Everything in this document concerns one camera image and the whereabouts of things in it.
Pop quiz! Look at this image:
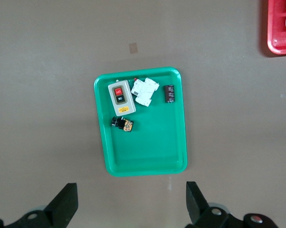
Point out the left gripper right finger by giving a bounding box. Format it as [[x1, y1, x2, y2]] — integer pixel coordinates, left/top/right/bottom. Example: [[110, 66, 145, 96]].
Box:
[[186, 181, 231, 228]]

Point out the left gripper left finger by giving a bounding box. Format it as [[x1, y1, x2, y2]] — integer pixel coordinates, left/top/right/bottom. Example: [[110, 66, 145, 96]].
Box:
[[5, 182, 78, 228]]

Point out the green plastic tray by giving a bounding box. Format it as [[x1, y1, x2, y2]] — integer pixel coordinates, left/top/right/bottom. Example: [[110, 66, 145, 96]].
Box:
[[93, 66, 188, 178]]

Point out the red plastic tray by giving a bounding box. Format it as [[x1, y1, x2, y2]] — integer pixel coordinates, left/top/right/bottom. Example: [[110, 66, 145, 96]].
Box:
[[267, 0, 286, 55]]

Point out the black gold push button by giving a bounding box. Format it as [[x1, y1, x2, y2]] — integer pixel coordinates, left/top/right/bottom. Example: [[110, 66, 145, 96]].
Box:
[[111, 116, 134, 133]]

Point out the black cylindrical capacitor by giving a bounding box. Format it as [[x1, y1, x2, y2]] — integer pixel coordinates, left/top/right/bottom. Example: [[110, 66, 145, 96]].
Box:
[[164, 85, 176, 104]]

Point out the white circuit breaker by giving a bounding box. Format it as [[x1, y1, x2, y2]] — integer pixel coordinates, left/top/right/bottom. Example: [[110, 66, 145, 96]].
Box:
[[130, 77, 160, 108]]

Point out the grey on-off switch box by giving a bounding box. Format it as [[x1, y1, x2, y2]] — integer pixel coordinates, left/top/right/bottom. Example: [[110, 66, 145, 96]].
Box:
[[107, 79, 137, 117]]

